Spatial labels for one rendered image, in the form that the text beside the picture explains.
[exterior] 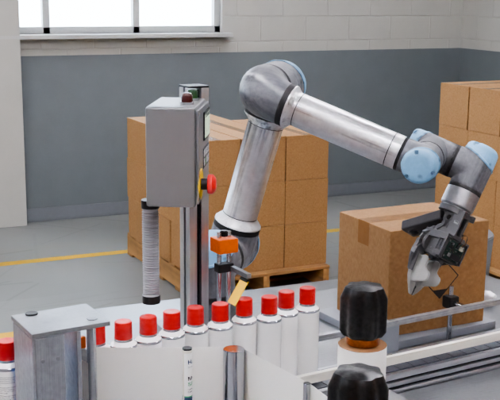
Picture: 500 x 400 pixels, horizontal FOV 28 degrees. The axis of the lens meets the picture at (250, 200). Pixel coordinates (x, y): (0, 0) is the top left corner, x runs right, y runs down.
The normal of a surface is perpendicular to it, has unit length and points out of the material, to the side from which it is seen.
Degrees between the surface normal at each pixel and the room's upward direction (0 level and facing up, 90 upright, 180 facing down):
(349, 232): 90
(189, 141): 90
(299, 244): 90
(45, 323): 0
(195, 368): 90
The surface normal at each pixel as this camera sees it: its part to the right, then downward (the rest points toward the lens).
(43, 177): 0.41, 0.19
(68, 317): 0.01, -0.98
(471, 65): -0.91, 0.07
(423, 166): -0.33, 0.23
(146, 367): 0.04, 0.21
